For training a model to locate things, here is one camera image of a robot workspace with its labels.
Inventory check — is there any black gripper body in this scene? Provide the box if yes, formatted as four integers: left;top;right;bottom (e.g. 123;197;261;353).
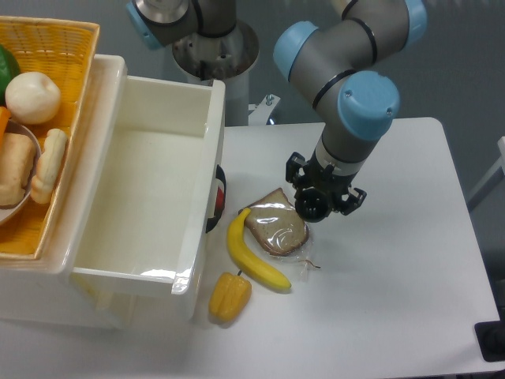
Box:
298;155;355;213

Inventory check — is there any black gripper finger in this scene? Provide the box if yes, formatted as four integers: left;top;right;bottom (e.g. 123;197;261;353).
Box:
339;186;367;216
285;152;307;193

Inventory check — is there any dark purple mangosteen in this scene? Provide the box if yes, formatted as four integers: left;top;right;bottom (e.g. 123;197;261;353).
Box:
295;188;330;223

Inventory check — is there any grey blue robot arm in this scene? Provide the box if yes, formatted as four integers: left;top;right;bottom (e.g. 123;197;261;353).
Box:
126;1;428;223

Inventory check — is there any white upper drawer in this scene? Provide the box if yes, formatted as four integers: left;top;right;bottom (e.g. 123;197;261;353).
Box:
73;76;225;298

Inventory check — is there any white drawer cabinet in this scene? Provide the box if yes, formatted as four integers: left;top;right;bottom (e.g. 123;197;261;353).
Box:
0;54;226;329

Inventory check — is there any wrapped brown bread slice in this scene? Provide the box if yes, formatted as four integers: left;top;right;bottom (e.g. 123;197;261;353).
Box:
245;187;320;282

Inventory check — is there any yellow banana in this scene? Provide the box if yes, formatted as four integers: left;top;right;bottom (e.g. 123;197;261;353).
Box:
226;208;291;293

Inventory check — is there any yellow bell pepper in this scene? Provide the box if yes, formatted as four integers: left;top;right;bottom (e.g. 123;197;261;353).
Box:
208;272;252;324

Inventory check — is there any black device at edge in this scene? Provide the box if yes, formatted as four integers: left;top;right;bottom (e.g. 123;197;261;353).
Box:
474;321;504;362

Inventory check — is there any beige bread roll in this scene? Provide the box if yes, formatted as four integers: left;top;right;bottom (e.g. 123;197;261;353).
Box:
31;129;68;205

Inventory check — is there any yellow wicker basket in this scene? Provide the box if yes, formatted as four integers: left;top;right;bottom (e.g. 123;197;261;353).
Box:
0;15;101;261

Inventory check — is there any white round onion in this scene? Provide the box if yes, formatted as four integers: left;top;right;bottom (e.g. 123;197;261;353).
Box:
6;72;62;125

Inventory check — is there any tan bread loaf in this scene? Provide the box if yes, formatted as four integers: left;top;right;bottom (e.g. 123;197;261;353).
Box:
1;133;36;207

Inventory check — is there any grey plate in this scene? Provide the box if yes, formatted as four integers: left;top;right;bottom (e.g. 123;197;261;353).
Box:
1;120;42;225

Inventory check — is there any orange carrot piece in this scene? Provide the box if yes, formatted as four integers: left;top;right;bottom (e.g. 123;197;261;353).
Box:
0;106;11;144

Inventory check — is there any green pepper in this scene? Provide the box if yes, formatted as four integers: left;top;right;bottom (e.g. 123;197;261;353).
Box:
0;45;21;106

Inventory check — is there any white frame at right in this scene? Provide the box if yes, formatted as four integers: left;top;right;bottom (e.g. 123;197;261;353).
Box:
466;137;505;212

